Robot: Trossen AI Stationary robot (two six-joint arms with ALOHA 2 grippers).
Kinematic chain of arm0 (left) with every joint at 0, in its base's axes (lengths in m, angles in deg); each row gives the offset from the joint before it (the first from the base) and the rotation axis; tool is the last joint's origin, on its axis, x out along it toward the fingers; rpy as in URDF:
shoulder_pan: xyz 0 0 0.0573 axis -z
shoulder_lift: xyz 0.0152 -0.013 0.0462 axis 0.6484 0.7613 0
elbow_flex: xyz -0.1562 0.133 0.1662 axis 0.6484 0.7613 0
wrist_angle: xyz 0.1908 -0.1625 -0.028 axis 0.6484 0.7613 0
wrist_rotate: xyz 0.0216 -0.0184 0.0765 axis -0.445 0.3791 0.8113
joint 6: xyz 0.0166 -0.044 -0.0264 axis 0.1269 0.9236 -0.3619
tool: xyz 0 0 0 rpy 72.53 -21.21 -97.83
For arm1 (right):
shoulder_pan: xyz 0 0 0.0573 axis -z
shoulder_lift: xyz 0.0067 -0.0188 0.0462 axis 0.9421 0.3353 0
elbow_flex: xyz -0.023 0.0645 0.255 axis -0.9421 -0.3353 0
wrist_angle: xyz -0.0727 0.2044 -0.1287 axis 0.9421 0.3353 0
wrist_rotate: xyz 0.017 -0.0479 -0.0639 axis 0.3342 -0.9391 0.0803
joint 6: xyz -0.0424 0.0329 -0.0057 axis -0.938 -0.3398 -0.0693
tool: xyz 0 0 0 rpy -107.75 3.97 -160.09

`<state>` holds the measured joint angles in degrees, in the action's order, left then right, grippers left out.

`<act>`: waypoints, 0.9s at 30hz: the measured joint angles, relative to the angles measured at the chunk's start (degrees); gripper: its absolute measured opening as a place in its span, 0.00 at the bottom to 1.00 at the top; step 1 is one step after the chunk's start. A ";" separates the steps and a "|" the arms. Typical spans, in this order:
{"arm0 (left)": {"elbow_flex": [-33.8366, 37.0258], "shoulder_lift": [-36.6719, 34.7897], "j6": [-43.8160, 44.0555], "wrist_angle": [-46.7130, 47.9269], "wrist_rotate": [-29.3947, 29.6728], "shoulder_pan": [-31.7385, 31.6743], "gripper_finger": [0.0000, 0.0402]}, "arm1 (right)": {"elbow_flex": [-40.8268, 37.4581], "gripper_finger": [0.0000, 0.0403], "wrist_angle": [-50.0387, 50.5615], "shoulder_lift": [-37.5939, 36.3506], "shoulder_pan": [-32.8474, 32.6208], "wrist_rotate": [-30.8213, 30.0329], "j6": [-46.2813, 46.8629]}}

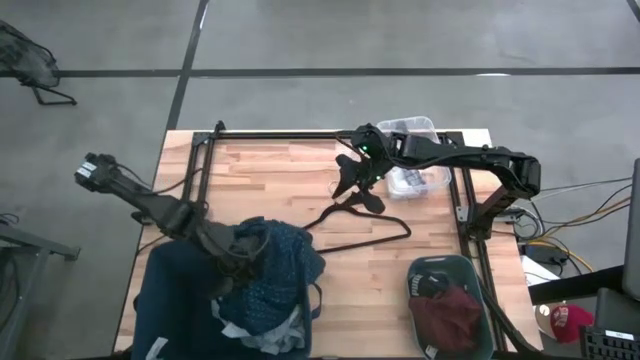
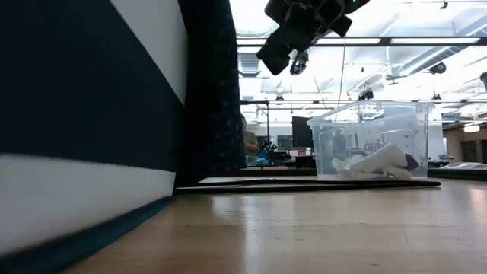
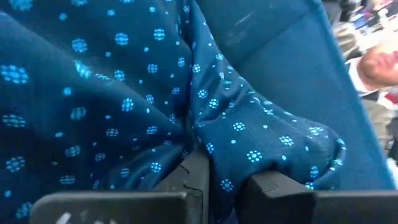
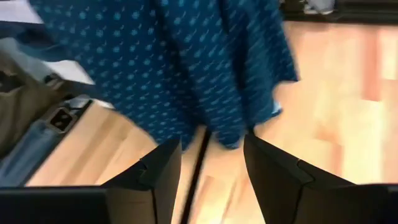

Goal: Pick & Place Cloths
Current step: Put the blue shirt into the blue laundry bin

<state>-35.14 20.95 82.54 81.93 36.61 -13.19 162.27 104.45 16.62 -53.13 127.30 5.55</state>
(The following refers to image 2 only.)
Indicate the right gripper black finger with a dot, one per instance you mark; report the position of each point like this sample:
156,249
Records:
279,51

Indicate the dark navy towel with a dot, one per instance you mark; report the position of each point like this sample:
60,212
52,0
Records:
213,114

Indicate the black background monitor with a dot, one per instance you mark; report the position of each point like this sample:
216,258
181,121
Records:
300,133

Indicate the person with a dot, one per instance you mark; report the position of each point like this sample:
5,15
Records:
250,142

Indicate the small black ceiling fixture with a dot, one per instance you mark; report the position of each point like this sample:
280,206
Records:
366,95

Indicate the round black ceiling fixture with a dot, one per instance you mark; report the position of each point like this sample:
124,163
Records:
438,68

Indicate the white sock with dark toe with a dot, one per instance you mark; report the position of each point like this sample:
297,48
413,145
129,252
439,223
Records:
380,160

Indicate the clear plastic bin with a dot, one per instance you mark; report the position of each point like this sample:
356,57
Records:
418,129

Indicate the black overhead light beam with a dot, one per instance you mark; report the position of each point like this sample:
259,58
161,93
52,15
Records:
483,40

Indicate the white fabric bundle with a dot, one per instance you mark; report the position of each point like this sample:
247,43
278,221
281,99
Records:
468,166

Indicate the black overhead camera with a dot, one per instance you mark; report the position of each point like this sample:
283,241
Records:
300,65

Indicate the silver ventilation duct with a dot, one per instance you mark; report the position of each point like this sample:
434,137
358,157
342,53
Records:
249,64

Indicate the black background rig frame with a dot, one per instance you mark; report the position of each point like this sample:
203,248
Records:
245,102

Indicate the glowing wall lamp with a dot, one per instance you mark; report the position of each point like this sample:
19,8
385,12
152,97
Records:
472,128

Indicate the black aluminium table frame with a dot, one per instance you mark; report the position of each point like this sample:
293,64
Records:
456,173

